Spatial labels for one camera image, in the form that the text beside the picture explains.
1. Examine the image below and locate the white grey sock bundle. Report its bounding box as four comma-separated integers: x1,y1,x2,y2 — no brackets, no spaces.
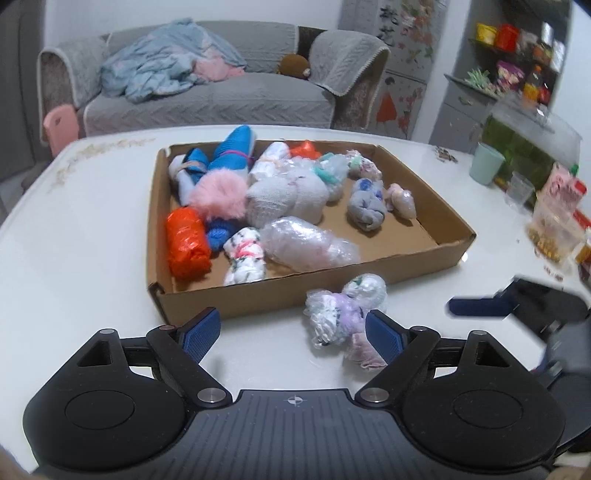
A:
245,173,329,229

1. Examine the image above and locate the bubble wrap bundle teal band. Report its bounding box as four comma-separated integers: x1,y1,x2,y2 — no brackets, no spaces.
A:
287,153,349,204

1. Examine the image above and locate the white pink patterned bag bundle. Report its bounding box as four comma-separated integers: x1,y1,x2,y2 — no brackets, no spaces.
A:
346,150,383,181

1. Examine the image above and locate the orange plastic bag bundle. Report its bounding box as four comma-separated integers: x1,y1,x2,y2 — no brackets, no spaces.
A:
290,140,322,161

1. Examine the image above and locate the clear bag patterned bundle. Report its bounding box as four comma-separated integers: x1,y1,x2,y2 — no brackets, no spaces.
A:
304,273,388,370

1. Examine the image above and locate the small orange bag bundle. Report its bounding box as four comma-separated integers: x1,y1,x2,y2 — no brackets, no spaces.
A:
165,207,211,282

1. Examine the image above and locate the plastic container with nuts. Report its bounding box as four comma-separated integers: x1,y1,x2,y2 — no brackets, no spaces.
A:
526,199,586,264

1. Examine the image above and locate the white floral bag bundle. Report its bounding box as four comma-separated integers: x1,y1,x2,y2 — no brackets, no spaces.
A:
223,227,266,286

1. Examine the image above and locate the blue yarn bundle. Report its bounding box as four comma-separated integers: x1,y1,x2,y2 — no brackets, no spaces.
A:
205,218,245,253

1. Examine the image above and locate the clear plastic cup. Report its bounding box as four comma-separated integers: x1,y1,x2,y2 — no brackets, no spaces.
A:
505,172,535,210

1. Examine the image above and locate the brown cardboard box tray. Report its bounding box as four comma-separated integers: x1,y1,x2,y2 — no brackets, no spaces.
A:
146,143,476,326

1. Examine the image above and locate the pastel purple bag bundle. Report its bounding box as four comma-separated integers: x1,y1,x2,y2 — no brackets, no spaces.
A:
259,216,362,272

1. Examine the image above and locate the grey blue sock bundle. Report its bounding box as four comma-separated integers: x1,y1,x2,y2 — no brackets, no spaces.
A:
346,178,388,232

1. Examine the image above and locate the small pink bag bundle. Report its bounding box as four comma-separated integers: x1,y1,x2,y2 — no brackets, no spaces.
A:
385,183,417,220

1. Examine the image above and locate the mint green cup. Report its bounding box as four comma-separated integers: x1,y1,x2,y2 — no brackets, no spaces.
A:
470,142,505,186

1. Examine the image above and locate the pink fluffy pompom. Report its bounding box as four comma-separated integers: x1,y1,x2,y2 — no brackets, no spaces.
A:
189,168,249,222

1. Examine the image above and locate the glass fish tank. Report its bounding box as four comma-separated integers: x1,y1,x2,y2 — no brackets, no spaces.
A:
481,92,582,189

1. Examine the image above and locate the blue white sock roll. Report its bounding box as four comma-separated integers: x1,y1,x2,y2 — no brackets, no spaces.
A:
168,148,209,207
208,125,256,178

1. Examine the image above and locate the pink plastic stool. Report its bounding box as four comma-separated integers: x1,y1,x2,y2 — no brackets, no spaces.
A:
43,104,80,157

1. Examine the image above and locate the grey cabinet with shelves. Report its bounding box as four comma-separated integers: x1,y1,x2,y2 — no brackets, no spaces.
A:
430,1,573,153

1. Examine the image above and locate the grey sofa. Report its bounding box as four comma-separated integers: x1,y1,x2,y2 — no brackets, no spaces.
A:
37,18,390,137

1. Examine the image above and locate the grey knitted throw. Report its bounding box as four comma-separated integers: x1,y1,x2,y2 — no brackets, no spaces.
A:
308,30,390,97

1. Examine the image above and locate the light blue blanket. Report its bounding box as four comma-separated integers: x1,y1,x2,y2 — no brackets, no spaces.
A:
100,19,247,104

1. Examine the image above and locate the brown plush toy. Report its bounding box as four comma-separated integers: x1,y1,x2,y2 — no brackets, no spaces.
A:
277,54,311,80

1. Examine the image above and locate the decorated refrigerator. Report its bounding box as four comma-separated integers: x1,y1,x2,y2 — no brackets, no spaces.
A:
339,0,449,140

